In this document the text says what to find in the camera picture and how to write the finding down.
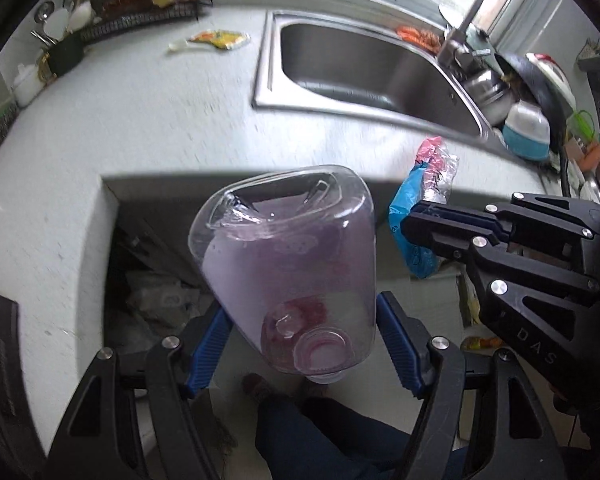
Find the white ladle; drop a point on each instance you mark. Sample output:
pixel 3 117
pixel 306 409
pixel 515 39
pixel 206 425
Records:
pixel 80 14

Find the blue and white bowl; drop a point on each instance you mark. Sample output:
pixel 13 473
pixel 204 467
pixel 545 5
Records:
pixel 527 132

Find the white and red appliance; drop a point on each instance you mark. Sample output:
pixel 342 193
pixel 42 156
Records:
pixel 555 72

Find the white plastic bin bag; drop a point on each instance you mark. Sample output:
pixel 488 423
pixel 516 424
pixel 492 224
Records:
pixel 157 300

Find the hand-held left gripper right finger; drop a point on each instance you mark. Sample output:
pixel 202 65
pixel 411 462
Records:
pixel 397 345

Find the steel wool scrubber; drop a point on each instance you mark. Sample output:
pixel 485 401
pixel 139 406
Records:
pixel 0 132

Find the clear plastic bottle purple label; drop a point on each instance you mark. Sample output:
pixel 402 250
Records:
pixel 280 260

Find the person's trouser leg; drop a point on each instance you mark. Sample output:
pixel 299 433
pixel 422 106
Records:
pixel 340 440

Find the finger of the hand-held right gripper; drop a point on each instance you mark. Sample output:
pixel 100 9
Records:
pixel 520 285
pixel 450 222

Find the black utensil holder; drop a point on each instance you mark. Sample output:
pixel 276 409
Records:
pixel 66 56

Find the pink plastic wrapper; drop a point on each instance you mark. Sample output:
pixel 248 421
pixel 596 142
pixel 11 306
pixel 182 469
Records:
pixel 432 152

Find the metal faucet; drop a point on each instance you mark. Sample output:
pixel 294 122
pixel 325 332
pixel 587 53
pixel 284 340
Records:
pixel 460 35

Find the metal ladle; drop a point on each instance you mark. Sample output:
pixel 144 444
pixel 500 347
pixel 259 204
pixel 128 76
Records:
pixel 44 10

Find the stainless steel sink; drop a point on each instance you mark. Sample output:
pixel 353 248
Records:
pixel 360 75

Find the blue plastic wrapper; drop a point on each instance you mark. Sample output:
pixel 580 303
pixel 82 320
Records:
pixel 410 205

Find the yellow sauce packet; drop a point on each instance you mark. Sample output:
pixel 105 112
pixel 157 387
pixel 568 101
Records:
pixel 222 39

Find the white lidded container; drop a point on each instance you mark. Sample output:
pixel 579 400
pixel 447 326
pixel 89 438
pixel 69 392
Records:
pixel 27 85

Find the orange packet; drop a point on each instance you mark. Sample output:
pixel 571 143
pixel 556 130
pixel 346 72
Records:
pixel 480 343

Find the white spoon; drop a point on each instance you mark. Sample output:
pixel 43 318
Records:
pixel 56 22

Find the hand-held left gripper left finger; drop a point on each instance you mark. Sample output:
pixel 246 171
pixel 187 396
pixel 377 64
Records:
pixel 205 355

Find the green plastic item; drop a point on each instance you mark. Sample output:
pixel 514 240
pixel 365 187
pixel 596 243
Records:
pixel 582 122

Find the black wok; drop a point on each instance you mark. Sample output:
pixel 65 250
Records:
pixel 540 90

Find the steel pot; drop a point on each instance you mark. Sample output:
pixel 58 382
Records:
pixel 490 92

